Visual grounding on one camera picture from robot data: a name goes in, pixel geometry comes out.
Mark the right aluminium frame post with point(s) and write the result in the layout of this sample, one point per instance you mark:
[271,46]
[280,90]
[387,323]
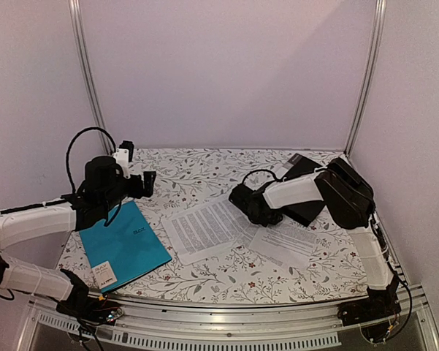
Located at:
[369,71]

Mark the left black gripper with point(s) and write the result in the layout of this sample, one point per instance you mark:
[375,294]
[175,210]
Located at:
[137,191]

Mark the aluminium frame post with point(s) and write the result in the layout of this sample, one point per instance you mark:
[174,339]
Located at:
[85,65]
[369,71]

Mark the blue folder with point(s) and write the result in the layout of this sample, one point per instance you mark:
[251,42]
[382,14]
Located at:
[123,251]

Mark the floral tablecloth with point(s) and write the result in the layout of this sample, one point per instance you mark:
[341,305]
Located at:
[188,177]

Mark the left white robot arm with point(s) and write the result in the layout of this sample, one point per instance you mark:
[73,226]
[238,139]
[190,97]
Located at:
[107,184]

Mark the left aluminium frame post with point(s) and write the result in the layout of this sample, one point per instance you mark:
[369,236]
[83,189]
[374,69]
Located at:
[85,65]

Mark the printed paper sheet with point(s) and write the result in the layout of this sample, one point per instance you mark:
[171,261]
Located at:
[286,242]
[208,230]

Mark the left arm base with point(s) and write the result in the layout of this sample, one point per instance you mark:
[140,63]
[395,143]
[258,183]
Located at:
[82,306]

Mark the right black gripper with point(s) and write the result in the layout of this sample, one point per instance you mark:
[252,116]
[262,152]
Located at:
[275,219]

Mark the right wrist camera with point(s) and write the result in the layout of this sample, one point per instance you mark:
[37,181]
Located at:
[240,197]

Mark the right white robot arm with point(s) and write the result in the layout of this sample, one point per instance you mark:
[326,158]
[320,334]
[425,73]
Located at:
[349,201]

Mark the black clip folder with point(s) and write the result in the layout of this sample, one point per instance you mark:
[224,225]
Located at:
[307,204]

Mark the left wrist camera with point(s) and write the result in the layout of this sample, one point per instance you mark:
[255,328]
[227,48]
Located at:
[124,156]

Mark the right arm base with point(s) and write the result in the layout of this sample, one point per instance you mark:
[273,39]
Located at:
[379,304]

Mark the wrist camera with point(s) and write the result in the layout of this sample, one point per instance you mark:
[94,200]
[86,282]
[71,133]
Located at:
[124,156]
[240,197]

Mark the front aluminium rail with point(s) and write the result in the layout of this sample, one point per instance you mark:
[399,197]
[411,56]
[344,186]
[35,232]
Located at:
[169,325]

